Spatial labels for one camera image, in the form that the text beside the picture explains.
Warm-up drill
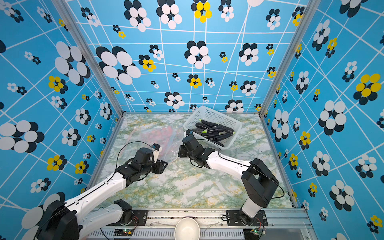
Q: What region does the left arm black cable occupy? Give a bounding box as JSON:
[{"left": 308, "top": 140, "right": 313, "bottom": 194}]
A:
[{"left": 115, "top": 140, "right": 154, "bottom": 172}]

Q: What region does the white plastic basket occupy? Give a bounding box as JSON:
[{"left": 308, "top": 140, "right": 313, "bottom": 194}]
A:
[{"left": 183, "top": 107, "right": 243, "bottom": 150}]

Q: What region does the aluminium front rail frame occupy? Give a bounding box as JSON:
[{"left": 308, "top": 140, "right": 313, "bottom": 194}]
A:
[{"left": 85, "top": 209, "right": 318, "bottom": 240}]

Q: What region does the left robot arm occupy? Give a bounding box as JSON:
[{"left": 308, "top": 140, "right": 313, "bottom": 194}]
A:
[{"left": 32, "top": 144, "right": 168, "bottom": 240}]

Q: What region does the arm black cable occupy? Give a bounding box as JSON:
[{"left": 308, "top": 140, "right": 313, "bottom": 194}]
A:
[
  {"left": 209, "top": 155, "right": 286, "bottom": 200},
  {"left": 115, "top": 140, "right": 154, "bottom": 172}
]

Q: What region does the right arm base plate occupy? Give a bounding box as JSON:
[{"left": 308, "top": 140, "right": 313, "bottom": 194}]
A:
[{"left": 222, "top": 210, "right": 268, "bottom": 227}]

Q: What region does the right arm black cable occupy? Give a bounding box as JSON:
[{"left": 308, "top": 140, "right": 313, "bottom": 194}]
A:
[{"left": 209, "top": 155, "right": 286, "bottom": 200}]

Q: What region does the clear pink-dotted zip bag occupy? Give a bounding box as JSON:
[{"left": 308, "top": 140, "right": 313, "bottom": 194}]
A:
[{"left": 123, "top": 124, "right": 183, "bottom": 164}]

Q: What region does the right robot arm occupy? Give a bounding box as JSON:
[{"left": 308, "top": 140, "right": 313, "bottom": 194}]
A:
[{"left": 178, "top": 135, "right": 280, "bottom": 226}]

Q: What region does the eggplant in basket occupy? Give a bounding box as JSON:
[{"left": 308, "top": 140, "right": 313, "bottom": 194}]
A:
[
  {"left": 195, "top": 122, "right": 210, "bottom": 130},
  {"left": 213, "top": 132, "right": 234, "bottom": 142}
]

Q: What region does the white bowl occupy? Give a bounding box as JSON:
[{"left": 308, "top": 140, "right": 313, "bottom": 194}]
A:
[{"left": 174, "top": 218, "right": 201, "bottom": 240}]

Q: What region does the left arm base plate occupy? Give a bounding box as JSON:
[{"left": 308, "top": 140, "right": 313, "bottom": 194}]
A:
[{"left": 110, "top": 210, "right": 149, "bottom": 227}]

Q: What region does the dark purple eggplant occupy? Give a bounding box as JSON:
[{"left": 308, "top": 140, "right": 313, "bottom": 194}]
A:
[{"left": 202, "top": 126, "right": 225, "bottom": 134}]

